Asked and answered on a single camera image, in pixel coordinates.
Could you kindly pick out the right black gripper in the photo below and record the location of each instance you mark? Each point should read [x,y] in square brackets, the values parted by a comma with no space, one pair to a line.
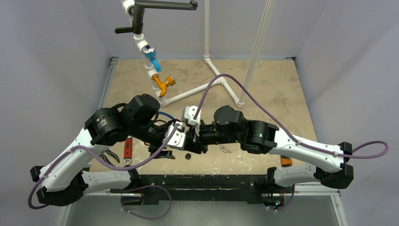
[195,139]

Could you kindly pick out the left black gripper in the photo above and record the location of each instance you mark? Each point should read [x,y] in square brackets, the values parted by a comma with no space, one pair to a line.
[153,148]

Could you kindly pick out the blue cable lock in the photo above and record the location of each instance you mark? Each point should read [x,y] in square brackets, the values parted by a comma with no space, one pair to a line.
[168,116]

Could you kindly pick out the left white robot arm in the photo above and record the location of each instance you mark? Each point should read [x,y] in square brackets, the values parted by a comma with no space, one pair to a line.
[80,170]

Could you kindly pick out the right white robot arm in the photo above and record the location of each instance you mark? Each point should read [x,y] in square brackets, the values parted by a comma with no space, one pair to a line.
[258,137]

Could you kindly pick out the orange brass valve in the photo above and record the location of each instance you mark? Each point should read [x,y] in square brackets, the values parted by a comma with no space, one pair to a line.
[163,85]

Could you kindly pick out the orange black tool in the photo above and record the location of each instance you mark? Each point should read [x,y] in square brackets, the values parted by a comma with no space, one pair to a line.
[286,161]

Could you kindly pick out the blue valve fitting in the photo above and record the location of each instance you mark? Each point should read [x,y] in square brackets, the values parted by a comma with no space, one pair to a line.
[150,53]

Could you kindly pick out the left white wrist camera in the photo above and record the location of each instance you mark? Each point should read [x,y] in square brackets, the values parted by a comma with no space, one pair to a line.
[178,138]

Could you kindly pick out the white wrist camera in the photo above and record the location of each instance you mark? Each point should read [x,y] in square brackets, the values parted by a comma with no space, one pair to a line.
[191,116]
[178,138]

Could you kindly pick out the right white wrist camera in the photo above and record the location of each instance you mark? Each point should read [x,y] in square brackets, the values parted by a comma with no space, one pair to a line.
[191,116]

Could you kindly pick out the red handled adjustable wrench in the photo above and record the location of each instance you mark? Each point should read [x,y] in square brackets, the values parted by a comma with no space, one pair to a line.
[128,151]

